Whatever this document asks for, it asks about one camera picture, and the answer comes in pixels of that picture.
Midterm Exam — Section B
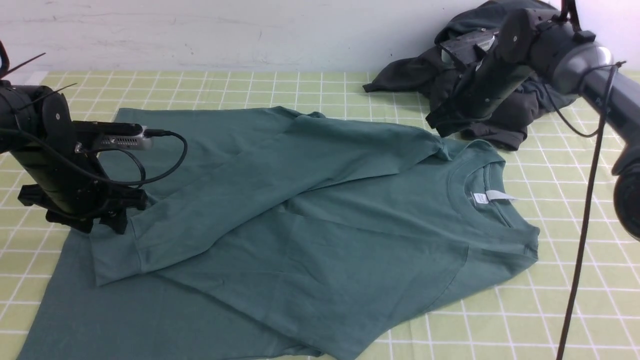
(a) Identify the green checkered tablecloth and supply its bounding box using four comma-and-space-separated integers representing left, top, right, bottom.
0, 71, 640, 360

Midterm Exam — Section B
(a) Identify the green long-sleeved shirt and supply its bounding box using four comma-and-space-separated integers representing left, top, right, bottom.
18, 107, 540, 360

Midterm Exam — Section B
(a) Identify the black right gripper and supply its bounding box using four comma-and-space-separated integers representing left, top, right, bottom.
426, 7, 565, 137

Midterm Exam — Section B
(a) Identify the black right camera cable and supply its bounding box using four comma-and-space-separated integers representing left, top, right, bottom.
542, 0, 627, 360

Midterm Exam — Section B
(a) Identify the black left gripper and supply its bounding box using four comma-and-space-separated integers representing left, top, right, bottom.
10, 88, 147, 234

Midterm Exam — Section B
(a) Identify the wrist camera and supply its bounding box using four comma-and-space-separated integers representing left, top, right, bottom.
72, 121, 153, 151
438, 28, 499, 67

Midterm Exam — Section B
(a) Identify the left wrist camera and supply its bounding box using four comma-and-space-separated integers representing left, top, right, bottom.
72, 121, 153, 151

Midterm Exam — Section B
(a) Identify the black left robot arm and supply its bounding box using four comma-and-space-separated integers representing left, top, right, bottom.
0, 80, 151, 234

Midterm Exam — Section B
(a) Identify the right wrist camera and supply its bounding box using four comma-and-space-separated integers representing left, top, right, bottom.
438, 28, 499, 67

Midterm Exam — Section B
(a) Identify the dark grey clothes pile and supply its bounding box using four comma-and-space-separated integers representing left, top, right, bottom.
363, 0, 577, 152

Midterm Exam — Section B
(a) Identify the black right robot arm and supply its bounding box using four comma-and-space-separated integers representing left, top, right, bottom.
426, 8, 639, 239

